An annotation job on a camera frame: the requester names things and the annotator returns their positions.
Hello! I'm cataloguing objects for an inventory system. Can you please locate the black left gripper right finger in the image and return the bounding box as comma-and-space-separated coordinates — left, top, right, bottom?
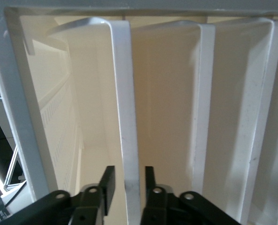
140, 165, 241, 225

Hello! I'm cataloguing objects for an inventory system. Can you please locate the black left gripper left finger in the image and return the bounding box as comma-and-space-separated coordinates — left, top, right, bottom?
0, 165, 116, 225

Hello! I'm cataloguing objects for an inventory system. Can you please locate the white drawer cabinet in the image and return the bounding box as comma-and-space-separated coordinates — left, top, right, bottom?
0, 6, 278, 204

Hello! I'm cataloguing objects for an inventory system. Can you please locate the aluminium profile bar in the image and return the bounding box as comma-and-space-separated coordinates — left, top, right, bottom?
3, 144, 19, 192

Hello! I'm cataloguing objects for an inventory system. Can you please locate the black cable with label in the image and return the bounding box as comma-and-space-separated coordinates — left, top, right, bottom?
0, 180, 28, 225

